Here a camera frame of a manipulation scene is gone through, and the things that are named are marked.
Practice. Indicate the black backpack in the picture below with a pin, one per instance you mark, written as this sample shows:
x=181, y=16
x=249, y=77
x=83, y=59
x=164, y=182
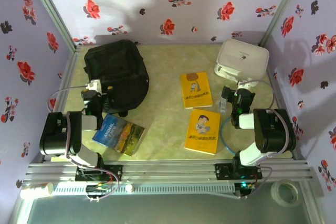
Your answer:
x=118, y=66

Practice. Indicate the yellow book with tree picture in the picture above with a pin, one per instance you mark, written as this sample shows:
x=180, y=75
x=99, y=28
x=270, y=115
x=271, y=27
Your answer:
x=197, y=90

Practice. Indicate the blue Animal Farm book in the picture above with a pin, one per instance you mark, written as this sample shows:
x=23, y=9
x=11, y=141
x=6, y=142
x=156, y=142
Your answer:
x=123, y=137

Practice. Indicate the yellow book with reading boy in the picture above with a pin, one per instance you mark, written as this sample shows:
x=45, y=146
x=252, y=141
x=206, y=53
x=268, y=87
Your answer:
x=202, y=134

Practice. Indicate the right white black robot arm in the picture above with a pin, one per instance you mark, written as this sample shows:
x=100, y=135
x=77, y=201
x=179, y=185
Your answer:
x=273, y=134

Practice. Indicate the white zip case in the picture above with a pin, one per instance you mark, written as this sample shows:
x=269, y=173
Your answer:
x=241, y=56

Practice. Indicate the small white knob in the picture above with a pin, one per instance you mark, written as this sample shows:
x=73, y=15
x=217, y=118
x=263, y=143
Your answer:
x=128, y=188

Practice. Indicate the clear tape roll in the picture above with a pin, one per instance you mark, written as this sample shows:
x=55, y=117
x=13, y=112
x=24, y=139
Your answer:
x=274, y=195

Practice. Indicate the white paper roll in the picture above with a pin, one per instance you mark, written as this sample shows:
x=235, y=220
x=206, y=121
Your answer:
x=34, y=192

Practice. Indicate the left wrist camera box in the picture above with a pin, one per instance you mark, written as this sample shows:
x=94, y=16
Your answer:
x=93, y=86

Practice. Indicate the aluminium side rail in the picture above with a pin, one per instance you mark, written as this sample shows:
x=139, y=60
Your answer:
x=68, y=72
x=278, y=98

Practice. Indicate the aluminium corner post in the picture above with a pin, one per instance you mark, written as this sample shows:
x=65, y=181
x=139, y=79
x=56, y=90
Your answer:
x=282, y=11
x=51, y=11

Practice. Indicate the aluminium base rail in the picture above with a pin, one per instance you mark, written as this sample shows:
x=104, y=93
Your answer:
x=170, y=171

